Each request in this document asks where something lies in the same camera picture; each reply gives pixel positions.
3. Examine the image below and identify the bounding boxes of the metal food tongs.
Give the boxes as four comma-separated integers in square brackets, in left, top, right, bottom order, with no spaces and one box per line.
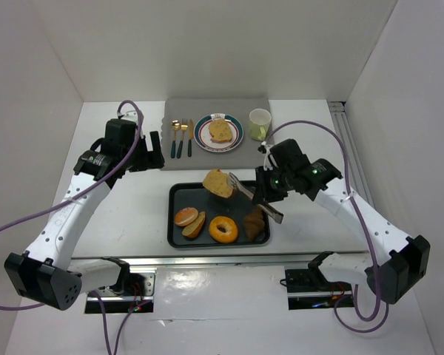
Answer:
[228,172,284,224]

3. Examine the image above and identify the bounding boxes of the large seeded bread slice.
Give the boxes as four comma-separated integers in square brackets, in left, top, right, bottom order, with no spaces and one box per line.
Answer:
[209,118,232,143]

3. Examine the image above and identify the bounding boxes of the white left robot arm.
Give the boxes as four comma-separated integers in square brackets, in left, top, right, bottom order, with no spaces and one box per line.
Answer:
[4,118,164,311]

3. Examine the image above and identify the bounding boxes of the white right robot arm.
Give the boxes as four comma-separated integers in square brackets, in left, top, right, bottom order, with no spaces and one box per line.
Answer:
[253,139,431,305]

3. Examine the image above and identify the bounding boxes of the small oval bread slice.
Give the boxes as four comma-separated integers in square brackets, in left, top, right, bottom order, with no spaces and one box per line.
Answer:
[182,212,206,240]

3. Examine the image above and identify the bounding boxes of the brown croissant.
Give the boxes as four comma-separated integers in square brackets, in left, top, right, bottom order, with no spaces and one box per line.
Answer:
[243,208,265,241]

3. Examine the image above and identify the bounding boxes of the grey cloth placemat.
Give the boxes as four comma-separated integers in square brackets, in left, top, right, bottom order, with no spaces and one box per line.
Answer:
[161,97,270,171]

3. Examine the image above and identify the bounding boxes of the white plate teal red rim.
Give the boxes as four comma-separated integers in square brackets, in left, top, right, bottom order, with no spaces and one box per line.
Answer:
[194,113,243,153]

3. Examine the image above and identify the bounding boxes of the orange bagel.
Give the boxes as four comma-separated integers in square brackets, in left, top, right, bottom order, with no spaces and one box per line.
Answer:
[209,216,239,243]

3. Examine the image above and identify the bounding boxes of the sesame bun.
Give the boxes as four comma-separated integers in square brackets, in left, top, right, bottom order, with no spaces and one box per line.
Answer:
[174,207,199,227]

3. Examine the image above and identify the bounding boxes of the pale green mug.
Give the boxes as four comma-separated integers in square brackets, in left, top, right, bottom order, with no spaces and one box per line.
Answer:
[249,109,272,141]

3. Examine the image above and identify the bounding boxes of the black baking tray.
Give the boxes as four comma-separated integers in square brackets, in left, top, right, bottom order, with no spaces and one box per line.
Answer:
[167,183,271,250]

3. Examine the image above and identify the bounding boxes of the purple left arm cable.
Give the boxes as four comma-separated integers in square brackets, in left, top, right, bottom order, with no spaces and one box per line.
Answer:
[0,99,145,355]

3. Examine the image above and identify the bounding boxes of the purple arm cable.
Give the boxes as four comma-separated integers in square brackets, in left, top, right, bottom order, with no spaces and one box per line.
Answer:
[0,99,145,355]
[258,120,390,335]

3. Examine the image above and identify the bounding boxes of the gold spoon green handle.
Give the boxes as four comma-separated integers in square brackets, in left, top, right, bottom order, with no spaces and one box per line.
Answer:
[170,120,181,158]

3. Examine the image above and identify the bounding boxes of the gold knife green handle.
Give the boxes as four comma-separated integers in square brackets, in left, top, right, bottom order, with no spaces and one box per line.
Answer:
[187,120,194,158]

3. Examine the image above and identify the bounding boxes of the gold fork green handle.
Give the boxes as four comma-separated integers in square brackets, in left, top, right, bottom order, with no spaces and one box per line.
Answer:
[176,119,188,158]

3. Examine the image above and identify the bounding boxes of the aluminium front rail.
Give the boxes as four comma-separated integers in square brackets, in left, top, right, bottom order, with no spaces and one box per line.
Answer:
[118,253,318,268]

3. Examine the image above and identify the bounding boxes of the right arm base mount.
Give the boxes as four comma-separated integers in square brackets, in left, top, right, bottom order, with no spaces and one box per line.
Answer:
[280,268,354,311]

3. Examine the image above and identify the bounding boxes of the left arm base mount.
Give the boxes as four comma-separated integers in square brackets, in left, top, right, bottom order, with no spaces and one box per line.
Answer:
[96,270,156,314]

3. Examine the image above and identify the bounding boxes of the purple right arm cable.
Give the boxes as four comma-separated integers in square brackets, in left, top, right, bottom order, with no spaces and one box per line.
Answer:
[258,120,390,335]

